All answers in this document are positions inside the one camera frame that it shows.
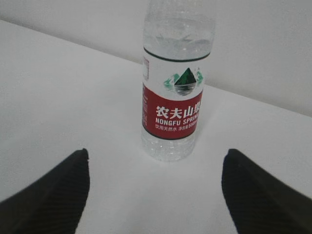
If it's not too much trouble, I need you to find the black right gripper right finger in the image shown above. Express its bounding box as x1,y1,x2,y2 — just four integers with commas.
221,149,312,234

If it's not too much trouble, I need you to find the Nongfu Spring water bottle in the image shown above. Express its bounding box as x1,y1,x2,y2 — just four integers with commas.
142,0,216,161

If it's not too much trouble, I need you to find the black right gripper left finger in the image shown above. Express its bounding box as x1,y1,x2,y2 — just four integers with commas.
0,149,90,234

